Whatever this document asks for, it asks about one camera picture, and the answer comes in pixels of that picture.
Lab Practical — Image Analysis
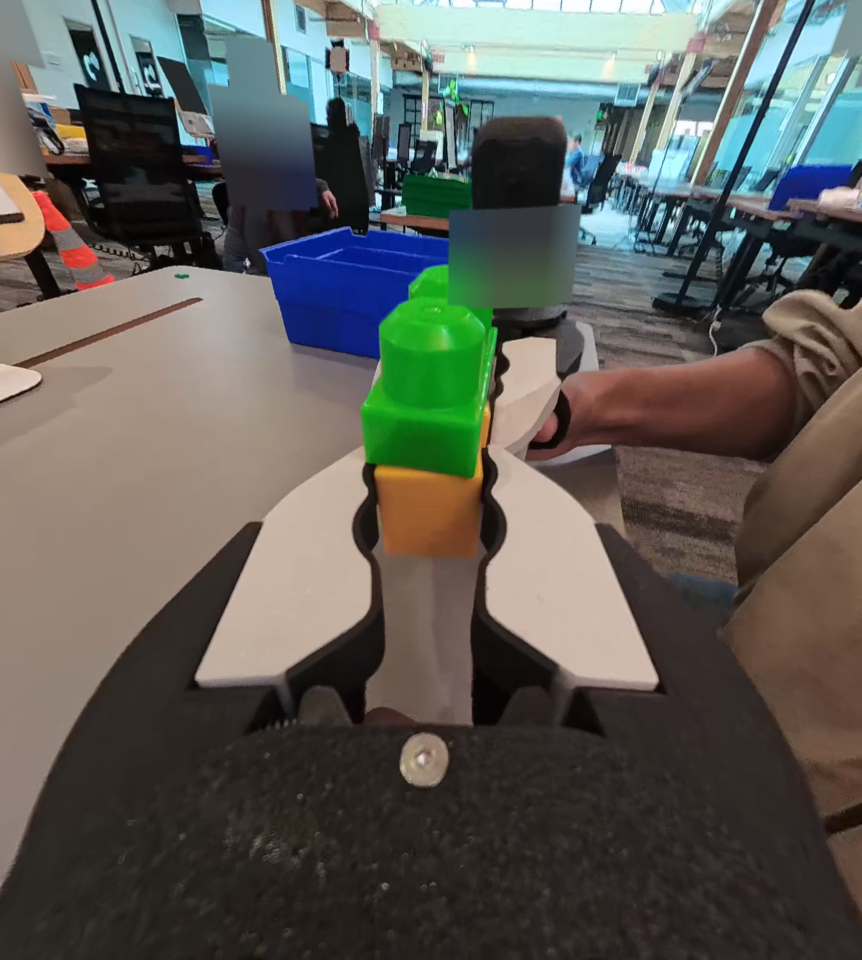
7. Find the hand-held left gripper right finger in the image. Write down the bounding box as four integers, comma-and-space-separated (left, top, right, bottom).
470, 446, 660, 694

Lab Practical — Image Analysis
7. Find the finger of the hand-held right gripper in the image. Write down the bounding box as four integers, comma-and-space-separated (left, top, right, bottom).
488, 336, 564, 460

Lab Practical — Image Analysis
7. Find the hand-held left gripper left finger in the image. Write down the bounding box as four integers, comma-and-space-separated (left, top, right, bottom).
196, 446, 387, 691

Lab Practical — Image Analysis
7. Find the green mega block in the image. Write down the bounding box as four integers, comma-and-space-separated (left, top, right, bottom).
362, 266, 499, 481

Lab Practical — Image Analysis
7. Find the blue storage bin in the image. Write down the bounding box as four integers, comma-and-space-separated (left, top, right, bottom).
260, 228, 454, 361

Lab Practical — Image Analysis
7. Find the person's right forearm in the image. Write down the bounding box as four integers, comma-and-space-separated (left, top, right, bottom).
551, 345, 799, 463

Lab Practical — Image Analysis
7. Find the green storage bin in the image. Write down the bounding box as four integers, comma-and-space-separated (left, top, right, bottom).
401, 176, 474, 222

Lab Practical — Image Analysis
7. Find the person's jeans leg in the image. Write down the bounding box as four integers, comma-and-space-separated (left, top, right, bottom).
668, 575, 742, 627

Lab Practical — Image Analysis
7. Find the black office chair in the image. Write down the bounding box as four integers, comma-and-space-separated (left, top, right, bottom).
74, 86, 222, 271

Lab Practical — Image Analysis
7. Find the orange traffic cone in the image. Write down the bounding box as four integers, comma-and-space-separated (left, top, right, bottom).
34, 188, 117, 291

